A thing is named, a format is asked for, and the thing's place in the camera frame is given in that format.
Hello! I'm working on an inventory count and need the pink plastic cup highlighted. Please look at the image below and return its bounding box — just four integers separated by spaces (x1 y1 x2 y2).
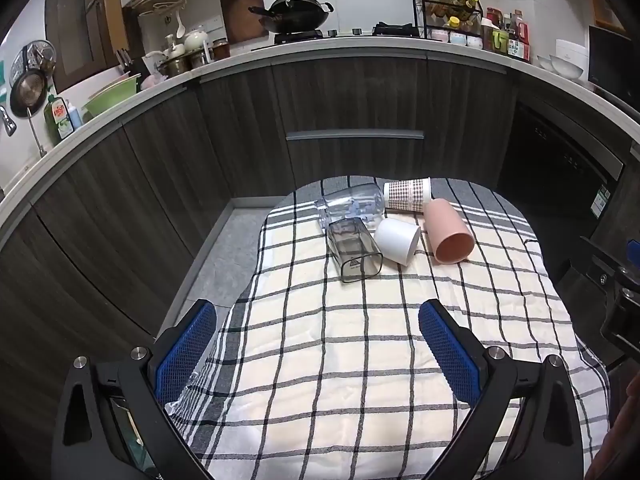
423 198 475 264

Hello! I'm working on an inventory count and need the plain white cup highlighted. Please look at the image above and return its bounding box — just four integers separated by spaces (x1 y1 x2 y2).
374 218 421 266

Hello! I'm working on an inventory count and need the patterned paper cup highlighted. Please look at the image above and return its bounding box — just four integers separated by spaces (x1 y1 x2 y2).
383 178 432 214

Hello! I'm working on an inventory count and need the clear plastic cup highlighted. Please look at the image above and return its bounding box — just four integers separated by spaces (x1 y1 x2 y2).
314 183 385 231

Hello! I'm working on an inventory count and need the smoky square transparent cup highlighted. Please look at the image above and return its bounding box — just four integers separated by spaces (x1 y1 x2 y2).
326 218 383 283

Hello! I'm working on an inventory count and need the checkered white tablecloth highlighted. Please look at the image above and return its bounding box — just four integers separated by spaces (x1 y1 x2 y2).
168 177 610 479

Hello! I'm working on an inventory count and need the white bowl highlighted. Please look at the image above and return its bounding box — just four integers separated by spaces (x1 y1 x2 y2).
549 55 584 81

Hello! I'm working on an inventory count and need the black microwave oven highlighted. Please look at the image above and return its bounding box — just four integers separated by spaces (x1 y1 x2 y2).
588 26 639 110

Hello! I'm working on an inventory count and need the red label sauce bottle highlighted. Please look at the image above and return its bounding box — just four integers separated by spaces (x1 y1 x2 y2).
506 9 530 63

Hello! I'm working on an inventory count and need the green dish soap bottle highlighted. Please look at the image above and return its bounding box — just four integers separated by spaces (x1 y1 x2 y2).
44 94 75 142

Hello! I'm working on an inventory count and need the black spice rack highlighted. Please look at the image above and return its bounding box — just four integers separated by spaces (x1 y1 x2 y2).
412 0 484 41

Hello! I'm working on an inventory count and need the green basin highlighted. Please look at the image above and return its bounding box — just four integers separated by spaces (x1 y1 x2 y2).
85 74 140 118

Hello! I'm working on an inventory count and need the hanging frying pan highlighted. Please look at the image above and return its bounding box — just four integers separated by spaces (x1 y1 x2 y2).
10 47 47 118

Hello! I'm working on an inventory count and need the white teapot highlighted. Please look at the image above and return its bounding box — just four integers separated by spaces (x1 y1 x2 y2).
183 28 208 52

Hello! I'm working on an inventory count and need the gas stove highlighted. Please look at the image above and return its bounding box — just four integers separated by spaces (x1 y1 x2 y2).
274 29 323 46

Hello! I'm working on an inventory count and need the black wok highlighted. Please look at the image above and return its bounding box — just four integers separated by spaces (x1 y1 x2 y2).
248 0 334 34

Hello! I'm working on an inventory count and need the wooden cutting board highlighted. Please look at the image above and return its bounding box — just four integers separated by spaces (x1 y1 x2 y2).
219 0 269 44

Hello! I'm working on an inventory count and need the metal drawer handle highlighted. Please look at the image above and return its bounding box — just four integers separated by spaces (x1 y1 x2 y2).
286 129 424 142

